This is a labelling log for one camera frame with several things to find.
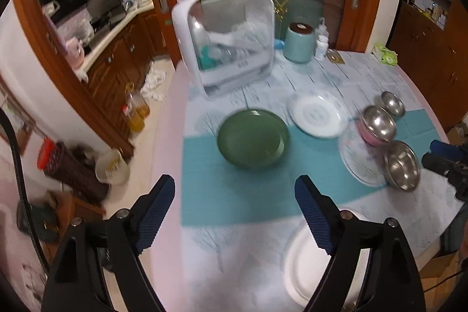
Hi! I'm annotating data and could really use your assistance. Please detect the wooden kitchen base cabinet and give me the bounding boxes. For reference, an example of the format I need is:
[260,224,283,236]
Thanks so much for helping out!
[78,8,165,155]

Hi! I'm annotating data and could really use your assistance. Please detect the pink kettle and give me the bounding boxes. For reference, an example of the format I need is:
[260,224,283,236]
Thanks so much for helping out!
[67,39,85,68]

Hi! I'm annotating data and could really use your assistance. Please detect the medium steel bowl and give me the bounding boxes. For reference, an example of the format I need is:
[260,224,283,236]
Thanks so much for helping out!
[362,106,398,142]

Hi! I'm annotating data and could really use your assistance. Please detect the teal canister with brown lid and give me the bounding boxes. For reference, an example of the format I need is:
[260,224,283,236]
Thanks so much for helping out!
[284,23,315,63]

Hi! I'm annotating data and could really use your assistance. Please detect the white plastic bags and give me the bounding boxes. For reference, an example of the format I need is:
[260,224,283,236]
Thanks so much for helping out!
[140,68,168,101]

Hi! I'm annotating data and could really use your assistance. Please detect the white patterned plate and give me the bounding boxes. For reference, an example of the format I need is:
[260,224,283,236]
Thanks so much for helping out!
[287,93,350,138]

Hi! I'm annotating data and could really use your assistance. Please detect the tall cooking oil bottle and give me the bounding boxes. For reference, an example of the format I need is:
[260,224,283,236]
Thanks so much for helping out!
[126,82,150,120]

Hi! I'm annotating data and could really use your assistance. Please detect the large steel bowl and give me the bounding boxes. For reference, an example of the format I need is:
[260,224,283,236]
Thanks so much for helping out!
[384,141,422,192]

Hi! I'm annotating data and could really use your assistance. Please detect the green plate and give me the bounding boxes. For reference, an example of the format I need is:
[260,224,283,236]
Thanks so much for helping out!
[217,109,291,169]

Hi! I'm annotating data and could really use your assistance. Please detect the white pill bottle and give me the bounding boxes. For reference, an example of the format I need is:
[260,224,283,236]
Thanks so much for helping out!
[315,35,329,60]

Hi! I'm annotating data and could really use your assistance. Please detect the plain white plate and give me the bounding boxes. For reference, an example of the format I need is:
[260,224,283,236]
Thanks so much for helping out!
[284,210,371,309]

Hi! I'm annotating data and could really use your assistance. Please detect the black cable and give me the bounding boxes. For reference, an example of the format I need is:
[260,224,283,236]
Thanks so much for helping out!
[0,110,52,276]

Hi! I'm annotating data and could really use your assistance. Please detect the dark basket with red lid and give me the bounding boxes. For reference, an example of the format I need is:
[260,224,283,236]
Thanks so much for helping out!
[37,138,110,203]

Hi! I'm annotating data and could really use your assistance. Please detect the white dish rack cabinet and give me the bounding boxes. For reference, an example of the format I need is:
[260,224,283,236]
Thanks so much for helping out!
[172,0,276,99]

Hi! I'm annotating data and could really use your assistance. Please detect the short cooking oil bottle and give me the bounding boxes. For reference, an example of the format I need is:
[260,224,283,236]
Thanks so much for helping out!
[122,105,146,133]

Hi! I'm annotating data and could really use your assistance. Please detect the yellow blister pack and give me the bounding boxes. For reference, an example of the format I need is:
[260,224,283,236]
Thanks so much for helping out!
[326,49,346,65]

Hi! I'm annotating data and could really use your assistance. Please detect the wooden shelf cabinet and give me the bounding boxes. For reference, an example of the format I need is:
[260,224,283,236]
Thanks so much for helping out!
[387,0,468,133]

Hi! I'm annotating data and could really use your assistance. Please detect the white plastic bucket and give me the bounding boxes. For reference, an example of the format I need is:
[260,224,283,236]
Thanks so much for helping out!
[96,149,131,185]

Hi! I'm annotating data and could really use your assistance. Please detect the wooden stool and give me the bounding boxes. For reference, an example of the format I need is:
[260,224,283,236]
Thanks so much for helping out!
[22,191,106,247]

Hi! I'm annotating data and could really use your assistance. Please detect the black kitchen appliance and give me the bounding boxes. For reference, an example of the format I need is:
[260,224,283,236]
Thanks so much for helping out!
[87,0,125,25]

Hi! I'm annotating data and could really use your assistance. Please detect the small steel bowl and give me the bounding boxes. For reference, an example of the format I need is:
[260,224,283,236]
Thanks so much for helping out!
[378,91,406,116]

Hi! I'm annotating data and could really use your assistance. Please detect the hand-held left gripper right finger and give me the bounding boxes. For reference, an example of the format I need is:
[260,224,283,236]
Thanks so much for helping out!
[294,175,426,312]

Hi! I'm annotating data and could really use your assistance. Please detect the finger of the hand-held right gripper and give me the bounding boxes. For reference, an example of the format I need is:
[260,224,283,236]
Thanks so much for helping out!
[431,139,463,161]
[421,153,457,177]

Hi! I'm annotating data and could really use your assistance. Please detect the clear glass plate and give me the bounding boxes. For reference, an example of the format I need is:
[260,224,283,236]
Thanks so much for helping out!
[338,122,399,186]

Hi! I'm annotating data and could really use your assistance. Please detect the green tissue pack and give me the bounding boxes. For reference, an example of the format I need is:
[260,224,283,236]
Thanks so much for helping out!
[373,45,399,66]

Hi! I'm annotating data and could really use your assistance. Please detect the cardboard box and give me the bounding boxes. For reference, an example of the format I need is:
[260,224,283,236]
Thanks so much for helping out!
[420,249,462,295]

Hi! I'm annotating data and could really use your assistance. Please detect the tree print tablecloth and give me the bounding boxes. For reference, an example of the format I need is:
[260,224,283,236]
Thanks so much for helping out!
[181,49,461,312]

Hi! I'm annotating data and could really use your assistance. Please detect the pink bowl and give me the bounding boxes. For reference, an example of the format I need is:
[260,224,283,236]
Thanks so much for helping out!
[356,116,397,147]

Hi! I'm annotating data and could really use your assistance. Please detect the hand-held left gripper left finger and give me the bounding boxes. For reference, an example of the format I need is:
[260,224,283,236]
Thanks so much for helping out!
[41,174,176,312]

